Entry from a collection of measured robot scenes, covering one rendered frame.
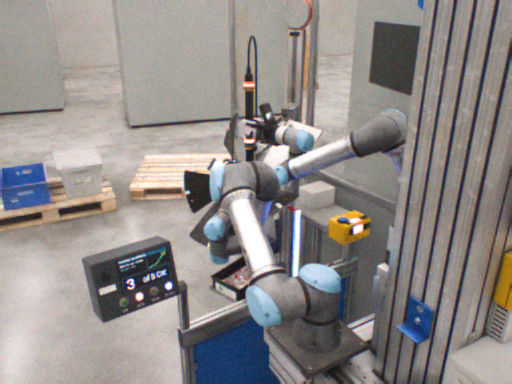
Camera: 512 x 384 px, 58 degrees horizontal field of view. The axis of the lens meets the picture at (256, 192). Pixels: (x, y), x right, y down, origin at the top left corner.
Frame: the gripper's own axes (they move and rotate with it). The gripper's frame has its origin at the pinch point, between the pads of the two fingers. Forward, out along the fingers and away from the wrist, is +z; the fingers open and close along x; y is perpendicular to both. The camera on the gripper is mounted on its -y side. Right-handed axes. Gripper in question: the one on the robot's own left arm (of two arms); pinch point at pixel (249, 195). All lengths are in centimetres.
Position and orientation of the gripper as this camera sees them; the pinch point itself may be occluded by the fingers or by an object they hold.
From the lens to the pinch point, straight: 201.8
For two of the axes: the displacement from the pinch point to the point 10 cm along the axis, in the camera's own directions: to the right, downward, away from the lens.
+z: 3.2, -3.8, 8.7
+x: 1.0, 9.2, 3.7
